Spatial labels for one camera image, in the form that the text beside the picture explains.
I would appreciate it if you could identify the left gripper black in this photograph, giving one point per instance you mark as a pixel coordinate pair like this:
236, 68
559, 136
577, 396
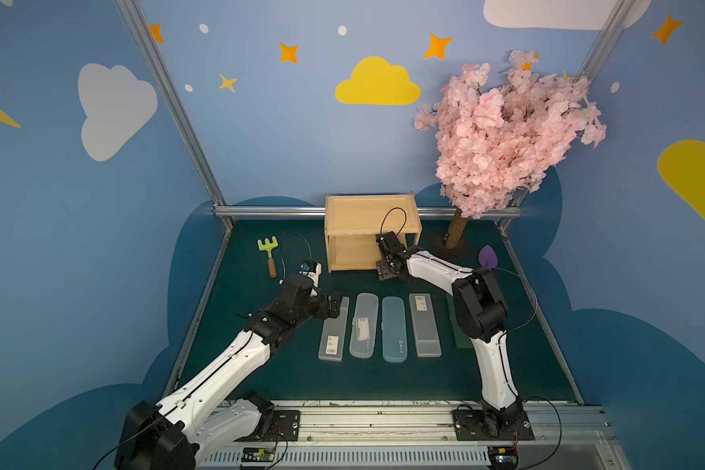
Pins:
332, 305

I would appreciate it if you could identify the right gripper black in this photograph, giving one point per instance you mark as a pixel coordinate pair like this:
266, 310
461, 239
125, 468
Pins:
388, 267

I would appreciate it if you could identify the frosted pencil case with label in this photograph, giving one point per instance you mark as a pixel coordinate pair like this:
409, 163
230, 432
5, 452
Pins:
332, 342

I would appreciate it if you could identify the clear rounded pencil case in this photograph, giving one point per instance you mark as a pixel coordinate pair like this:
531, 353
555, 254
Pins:
364, 326

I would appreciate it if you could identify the teal pencil case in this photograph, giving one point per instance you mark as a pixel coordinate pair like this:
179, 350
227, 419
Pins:
394, 330

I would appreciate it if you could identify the tall frosted grey pencil case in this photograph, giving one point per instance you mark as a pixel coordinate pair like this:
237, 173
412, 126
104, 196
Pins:
425, 330

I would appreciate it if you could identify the dark green pencil case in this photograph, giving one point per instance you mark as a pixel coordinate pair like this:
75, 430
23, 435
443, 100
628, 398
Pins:
460, 338

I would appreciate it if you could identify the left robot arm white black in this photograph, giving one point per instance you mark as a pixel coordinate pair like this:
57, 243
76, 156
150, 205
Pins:
223, 364

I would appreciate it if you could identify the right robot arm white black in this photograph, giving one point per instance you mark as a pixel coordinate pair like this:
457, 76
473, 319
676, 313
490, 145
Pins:
481, 314

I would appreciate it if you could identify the light wooden shelf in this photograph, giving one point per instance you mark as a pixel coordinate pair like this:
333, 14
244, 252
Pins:
352, 223

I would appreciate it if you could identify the purple toy trowel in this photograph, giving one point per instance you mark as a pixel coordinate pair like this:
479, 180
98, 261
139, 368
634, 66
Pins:
487, 257

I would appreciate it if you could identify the pink cherry blossom tree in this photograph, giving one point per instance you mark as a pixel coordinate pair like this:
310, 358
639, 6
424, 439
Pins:
494, 142

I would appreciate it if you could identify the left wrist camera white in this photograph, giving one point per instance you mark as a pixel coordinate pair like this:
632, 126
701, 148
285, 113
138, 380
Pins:
312, 270

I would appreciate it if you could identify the green toy rake wooden handle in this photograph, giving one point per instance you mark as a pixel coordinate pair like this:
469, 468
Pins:
268, 245

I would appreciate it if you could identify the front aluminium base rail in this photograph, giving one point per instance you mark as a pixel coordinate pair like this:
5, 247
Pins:
422, 435

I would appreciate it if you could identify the aluminium frame rail back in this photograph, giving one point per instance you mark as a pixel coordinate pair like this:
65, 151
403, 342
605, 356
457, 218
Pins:
319, 212

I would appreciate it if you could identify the right aluminium frame post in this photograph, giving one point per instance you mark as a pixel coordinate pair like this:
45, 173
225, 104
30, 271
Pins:
580, 115

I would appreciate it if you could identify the aluminium frame post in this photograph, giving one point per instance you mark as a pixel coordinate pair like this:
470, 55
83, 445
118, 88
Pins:
135, 18
580, 115

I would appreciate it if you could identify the left aluminium frame post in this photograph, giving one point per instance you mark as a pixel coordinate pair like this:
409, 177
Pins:
135, 18

